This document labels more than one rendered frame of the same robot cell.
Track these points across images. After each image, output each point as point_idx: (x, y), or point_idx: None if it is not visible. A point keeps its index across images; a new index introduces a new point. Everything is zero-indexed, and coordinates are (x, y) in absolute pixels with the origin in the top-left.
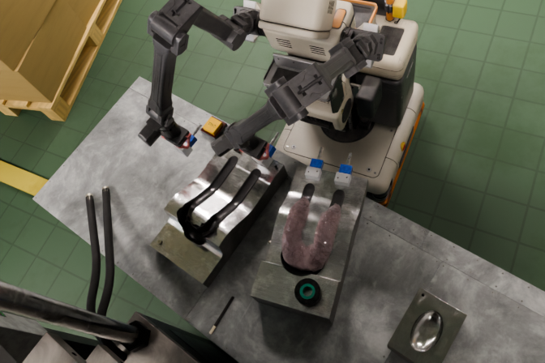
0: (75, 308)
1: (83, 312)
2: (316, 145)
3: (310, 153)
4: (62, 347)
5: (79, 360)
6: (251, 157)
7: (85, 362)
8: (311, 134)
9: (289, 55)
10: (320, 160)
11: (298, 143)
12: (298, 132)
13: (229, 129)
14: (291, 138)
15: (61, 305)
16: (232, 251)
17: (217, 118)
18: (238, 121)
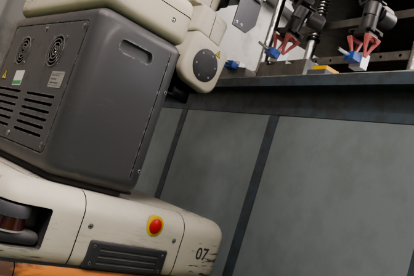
0: (410, 58)
1: (407, 64)
2: (153, 199)
3: (168, 204)
4: (405, 50)
5: (395, 53)
6: (288, 54)
7: (393, 58)
8: (149, 200)
9: None
10: (227, 60)
11: (177, 209)
12: (167, 207)
13: None
14: (182, 212)
15: (413, 44)
16: None
17: (318, 74)
18: None
